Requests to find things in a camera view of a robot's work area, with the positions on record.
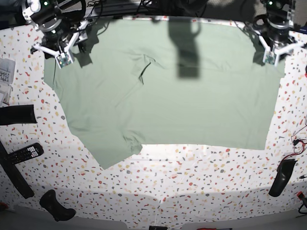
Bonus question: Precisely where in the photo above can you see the long black bar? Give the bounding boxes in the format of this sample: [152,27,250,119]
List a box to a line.
[0,143,35,199]

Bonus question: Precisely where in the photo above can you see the black curved handle right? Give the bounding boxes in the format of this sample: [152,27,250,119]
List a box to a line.
[269,159,297,197]

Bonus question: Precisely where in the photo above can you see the black curved handle left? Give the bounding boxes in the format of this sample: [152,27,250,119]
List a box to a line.
[0,104,37,126]

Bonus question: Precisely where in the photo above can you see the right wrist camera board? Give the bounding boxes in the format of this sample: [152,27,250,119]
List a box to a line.
[55,52,73,69]

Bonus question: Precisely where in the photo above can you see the black curved handle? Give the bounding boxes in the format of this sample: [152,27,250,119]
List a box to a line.
[0,104,37,126]
[269,159,297,197]

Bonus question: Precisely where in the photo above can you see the light green T-shirt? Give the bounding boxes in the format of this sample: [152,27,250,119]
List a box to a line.
[44,20,285,169]

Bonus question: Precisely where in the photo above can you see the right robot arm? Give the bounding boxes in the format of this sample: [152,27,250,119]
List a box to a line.
[22,0,89,68]

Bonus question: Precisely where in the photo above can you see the black game controller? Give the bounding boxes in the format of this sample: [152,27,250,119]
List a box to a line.
[39,189,76,221]

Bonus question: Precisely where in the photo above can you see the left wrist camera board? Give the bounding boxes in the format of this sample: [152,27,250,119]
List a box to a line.
[262,50,276,65]

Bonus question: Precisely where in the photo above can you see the small black box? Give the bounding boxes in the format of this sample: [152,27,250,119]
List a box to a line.
[148,226,167,230]

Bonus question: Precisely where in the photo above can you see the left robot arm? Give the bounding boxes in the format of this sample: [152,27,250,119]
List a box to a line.
[244,0,307,66]

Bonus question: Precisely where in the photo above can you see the red and black wires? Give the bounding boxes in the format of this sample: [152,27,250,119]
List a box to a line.
[278,115,307,168]

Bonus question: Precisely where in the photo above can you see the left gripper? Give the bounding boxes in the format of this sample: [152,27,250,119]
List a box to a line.
[244,14,307,65]

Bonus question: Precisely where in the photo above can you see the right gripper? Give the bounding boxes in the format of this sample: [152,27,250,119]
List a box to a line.
[30,19,89,59]

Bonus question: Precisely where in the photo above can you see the black TV remote control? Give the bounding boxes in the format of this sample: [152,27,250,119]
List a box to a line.
[8,143,44,165]

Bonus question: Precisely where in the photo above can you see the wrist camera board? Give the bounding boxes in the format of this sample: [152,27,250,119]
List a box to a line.
[55,52,73,69]
[262,50,276,65]

